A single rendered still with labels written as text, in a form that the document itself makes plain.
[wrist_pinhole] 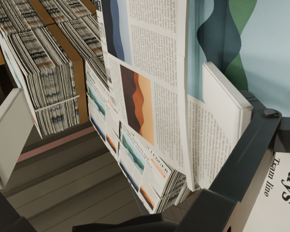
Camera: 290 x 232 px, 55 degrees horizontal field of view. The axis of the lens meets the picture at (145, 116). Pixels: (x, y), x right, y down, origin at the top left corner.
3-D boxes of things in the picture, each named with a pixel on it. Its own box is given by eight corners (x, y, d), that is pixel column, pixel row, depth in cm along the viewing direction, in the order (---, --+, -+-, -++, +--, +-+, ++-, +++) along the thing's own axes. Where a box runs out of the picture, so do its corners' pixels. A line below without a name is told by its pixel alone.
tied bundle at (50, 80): (89, 121, 138) (43, 139, 129) (66, 85, 154) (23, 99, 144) (84, 59, 110) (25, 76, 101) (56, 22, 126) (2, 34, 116)
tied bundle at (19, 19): (65, 84, 154) (23, 97, 144) (46, 54, 168) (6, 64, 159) (57, 22, 125) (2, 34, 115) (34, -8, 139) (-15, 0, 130)
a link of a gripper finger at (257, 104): (268, 137, 13) (330, 128, 13) (229, 91, 17) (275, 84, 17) (264, 161, 14) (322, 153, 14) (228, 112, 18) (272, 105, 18)
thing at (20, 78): (43, 138, 129) (41, 139, 129) (24, 99, 144) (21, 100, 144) (26, 78, 102) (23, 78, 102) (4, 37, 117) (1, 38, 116)
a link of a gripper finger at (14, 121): (5, 189, 15) (-9, 191, 15) (35, 122, 21) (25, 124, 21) (-17, 145, 14) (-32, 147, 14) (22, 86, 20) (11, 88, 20)
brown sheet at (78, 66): (88, 121, 138) (79, 124, 136) (65, 86, 153) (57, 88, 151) (83, 59, 110) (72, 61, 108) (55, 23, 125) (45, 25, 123)
